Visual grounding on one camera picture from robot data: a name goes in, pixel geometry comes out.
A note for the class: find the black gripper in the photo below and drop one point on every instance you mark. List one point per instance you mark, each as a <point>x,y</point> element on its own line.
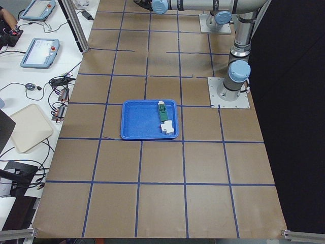
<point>143,2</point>

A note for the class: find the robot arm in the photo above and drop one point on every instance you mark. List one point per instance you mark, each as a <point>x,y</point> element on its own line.
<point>218,18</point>
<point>246,11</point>

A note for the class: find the black power adapter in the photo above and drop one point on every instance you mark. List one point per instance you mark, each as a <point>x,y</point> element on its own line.
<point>87,15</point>

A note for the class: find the blue teach pendant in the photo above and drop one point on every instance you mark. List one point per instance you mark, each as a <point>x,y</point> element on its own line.
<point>41,53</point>
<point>38,10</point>

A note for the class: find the green relay socket module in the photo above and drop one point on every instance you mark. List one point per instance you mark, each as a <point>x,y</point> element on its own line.
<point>163,115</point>

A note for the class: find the blue plastic tray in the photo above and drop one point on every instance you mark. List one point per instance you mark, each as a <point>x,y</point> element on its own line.
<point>140,120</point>

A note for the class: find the white circuit breaker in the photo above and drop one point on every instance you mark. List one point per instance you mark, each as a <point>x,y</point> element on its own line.
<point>167,127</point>

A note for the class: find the round grey puck device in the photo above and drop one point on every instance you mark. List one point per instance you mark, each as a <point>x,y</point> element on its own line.
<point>30,86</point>

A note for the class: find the beige plastic tray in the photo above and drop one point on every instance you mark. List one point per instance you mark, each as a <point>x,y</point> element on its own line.
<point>32,127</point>

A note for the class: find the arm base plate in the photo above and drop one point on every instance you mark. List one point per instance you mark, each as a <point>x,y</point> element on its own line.
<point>221,30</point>
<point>220,97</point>

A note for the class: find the aluminium frame post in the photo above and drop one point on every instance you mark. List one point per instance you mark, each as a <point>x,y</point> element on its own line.
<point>68,10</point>

